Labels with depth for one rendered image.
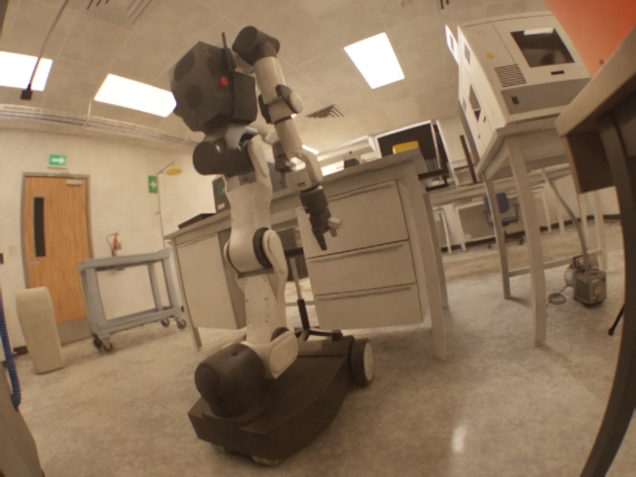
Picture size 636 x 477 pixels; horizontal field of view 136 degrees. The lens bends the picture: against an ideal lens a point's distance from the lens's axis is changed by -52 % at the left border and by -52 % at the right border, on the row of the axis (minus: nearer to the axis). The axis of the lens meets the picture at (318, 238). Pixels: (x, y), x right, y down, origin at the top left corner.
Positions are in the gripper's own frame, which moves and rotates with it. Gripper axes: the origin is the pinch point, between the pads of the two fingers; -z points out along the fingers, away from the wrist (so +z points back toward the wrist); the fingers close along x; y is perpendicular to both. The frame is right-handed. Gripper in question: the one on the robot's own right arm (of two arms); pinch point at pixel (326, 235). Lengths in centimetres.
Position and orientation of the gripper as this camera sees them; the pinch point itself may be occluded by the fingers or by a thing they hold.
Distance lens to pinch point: 98.4
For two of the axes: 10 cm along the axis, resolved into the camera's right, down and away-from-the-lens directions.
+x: 3.8, -4.5, 8.1
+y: -8.6, 1.6, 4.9
